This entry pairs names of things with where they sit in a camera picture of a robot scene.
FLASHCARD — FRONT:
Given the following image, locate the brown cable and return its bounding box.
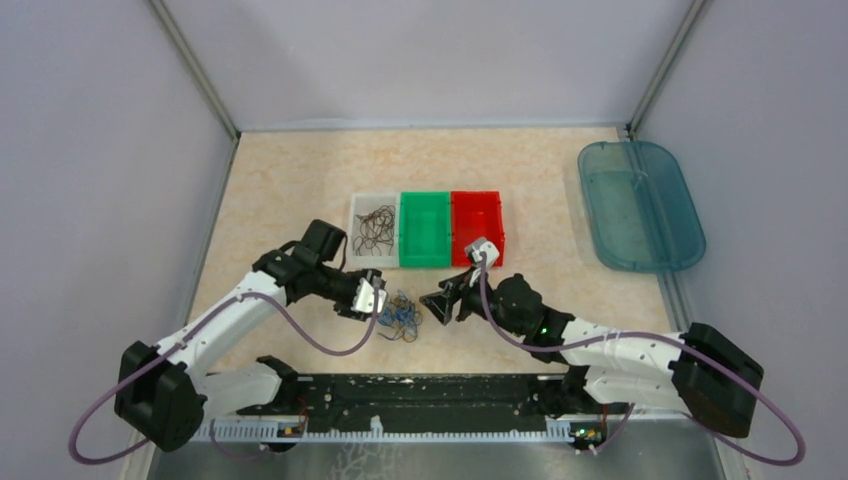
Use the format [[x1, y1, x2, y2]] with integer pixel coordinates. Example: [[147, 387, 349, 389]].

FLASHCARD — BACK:
[[351, 203, 399, 258]]

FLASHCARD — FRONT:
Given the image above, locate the green plastic bin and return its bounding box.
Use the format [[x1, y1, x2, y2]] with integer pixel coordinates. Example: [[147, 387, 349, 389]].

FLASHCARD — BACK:
[[398, 191, 452, 268]]

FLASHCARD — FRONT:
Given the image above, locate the white slotted cable duct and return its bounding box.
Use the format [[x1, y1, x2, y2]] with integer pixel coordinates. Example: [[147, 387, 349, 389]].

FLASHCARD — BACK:
[[190, 420, 575, 444]]

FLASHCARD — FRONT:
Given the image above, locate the right aluminium frame post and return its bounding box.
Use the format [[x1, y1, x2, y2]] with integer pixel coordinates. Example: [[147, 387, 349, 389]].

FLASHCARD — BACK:
[[625, 0, 713, 141]]

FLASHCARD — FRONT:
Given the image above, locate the red plastic bin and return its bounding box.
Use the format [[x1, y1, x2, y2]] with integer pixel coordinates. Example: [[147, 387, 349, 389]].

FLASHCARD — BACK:
[[450, 190, 505, 267]]

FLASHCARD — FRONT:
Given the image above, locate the white plastic bin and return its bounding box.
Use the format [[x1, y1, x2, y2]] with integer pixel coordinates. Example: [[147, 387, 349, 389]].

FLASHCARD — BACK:
[[347, 192, 400, 270]]

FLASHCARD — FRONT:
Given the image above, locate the teal transparent plastic basin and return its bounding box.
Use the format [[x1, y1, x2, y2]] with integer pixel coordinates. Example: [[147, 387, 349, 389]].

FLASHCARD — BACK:
[[577, 141, 706, 274]]

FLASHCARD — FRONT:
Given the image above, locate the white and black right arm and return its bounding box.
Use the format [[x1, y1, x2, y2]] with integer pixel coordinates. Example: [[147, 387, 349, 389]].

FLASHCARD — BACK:
[[419, 272, 764, 438]]

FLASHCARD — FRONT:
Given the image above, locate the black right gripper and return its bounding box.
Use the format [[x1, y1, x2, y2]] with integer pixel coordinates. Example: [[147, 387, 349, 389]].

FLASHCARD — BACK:
[[420, 263, 526, 337]]

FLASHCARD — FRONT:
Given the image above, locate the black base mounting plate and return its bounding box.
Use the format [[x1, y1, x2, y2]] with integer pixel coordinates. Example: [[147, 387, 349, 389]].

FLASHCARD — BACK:
[[237, 372, 631, 435]]

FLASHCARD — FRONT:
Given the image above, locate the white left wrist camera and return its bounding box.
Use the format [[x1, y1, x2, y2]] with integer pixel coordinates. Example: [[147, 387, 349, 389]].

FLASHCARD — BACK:
[[351, 277, 388, 315]]

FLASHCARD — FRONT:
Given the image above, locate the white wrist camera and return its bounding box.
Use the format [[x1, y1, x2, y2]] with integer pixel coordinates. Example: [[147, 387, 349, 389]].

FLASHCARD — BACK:
[[464, 237, 500, 286], [351, 277, 388, 315]]

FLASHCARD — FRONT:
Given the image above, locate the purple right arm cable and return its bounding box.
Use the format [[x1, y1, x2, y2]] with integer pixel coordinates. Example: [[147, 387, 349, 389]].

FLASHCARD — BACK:
[[476, 254, 808, 468]]

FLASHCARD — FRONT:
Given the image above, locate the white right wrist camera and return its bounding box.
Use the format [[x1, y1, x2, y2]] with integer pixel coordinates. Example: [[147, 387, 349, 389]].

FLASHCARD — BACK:
[[464, 237, 500, 286]]

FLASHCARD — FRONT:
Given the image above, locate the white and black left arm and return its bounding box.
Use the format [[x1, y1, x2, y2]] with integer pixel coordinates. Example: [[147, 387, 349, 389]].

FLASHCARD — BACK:
[[114, 219, 387, 452]]

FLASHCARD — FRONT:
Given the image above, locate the coloured cable bundle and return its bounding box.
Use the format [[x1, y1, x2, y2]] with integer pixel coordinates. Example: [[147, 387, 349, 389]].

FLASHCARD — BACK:
[[374, 289, 425, 344]]

